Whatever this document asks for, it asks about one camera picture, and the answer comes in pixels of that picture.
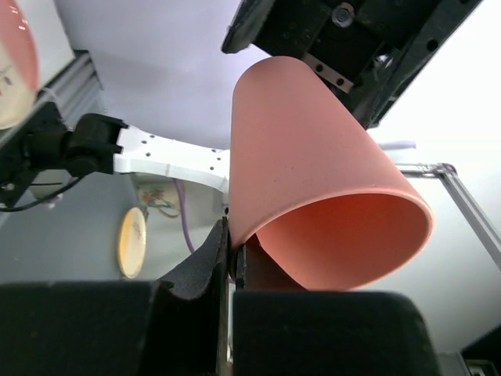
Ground pink cream plate lower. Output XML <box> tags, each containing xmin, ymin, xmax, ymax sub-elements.
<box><xmin>1</xmin><ymin>0</ymin><xmax>39</xmax><ymax>130</ymax></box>

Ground salmon pink cup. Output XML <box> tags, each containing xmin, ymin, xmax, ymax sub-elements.
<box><xmin>229</xmin><ymin>56</ymin><xmax>434</xmax><ymax>291</ymax></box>

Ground aluminium frame rail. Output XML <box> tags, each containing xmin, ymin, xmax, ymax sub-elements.
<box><xmin>0</xmin><ymin>50</ymin><xmax>106</xmax><ymax>150</ymax></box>

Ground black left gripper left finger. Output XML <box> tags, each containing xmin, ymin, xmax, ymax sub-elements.
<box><xmin>1</xmin><ymin>219</ymin><xmax>229</xmax><ymax>375</ymax></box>

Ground round yellow disc on floor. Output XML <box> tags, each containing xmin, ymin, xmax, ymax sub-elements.
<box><xmin>117</xmin><ymin>207</ymin><xmax>146</xmax><ymax>280</ymax></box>

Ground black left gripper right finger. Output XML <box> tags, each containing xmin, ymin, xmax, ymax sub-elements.
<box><xmin>232</xmin><ymin>243</ymin><xmax>441</xmax><ymax>375</ymax></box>

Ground aluminium frame leg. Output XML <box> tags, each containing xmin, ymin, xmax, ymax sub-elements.
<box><xmin>396</xmin><ymin>163</ymin><xmax>500</xmax><ymax>269</ymax></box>

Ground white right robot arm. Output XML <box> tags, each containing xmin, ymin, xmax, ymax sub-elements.
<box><xmin>1</xmin><ymin>1</ymin><xmax>478</xmax><ymax>213</ymax></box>

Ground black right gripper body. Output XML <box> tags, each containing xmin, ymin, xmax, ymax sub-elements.
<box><xmin>221</xmin><ymin>0</ymin><xmax>480</xmax><ymax>129</ymax></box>

